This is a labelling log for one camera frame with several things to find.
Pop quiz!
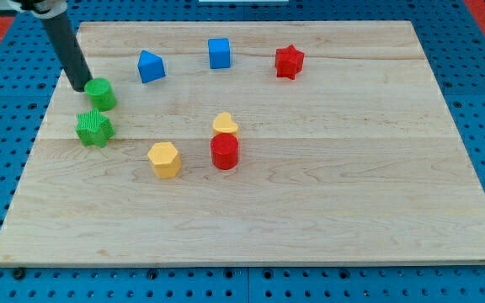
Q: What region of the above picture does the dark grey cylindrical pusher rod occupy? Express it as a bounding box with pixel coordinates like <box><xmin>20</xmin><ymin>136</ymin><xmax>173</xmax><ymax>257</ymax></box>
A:
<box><xmin>41</xmin><ymin>11</ymin><xmax>93</xmax><ymax>92</ymax></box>

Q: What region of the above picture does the white rod mount collar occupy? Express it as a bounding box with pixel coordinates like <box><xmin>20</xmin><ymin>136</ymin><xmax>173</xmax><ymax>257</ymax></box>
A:
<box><xmin>7</xmin><ymin>0</ymin><xmax>67</xmax><ymax>19</ymax></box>

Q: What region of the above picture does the green star block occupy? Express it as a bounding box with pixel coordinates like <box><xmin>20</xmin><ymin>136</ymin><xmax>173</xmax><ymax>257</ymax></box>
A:
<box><xmin>75</xmin><ymin>108</ymin><xmax>115</xmax><ymax>148</ymax></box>

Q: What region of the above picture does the yellow hexagon block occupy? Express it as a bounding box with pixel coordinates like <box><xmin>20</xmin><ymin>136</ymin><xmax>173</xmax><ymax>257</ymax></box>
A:
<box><xmin>147</xmin><ymin>141</ymin><xmax>182</xmax><ymax>179</ymax></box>

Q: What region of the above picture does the red star block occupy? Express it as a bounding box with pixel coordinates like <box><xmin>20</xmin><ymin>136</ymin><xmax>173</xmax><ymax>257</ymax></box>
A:
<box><xmin>274</xmin><ymin>45</ymin><xmax>305</xmax><ymax>80</ymax></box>

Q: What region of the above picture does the green cylinder block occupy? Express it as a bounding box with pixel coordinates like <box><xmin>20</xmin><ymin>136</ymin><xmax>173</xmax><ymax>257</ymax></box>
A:
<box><xmin>84</xmin><ymin>77</ymin><xmax>117</xmax><ymax>111</ymax></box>

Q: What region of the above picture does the blue triangular prism block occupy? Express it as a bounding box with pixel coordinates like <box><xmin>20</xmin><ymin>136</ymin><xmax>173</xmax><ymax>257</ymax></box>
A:
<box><xmin>137</xmin><ymin>50</ymin><xmax>166</xmax><ymax>83</ymax></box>

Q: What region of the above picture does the blue cube block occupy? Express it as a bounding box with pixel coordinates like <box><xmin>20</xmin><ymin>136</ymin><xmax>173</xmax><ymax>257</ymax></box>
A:
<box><xmin>208</xmin><ymin>38</ymin><xmax>231</xmax><ymax>69</ymax></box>

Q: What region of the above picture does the yellow heart block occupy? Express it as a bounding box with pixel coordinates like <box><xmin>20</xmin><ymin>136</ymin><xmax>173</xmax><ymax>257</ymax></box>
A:
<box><xmin>213</xmin><ymin>112</ymin><xmax>239</xmax><ymax>137</ymax></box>

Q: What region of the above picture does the red cylinder block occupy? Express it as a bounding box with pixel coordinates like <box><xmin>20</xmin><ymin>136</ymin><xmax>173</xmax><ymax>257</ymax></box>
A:
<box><xmin>210</xmin><ymin>133</ymin><xmax>239</xmax><ymax>170</ymax></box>

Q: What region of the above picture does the light wooden board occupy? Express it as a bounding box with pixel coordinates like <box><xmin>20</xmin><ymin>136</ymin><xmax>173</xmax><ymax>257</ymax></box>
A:
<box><xmin>0</xmin><ymin>21</ymin><xmax>485</xmax><ymax>268</ymax></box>

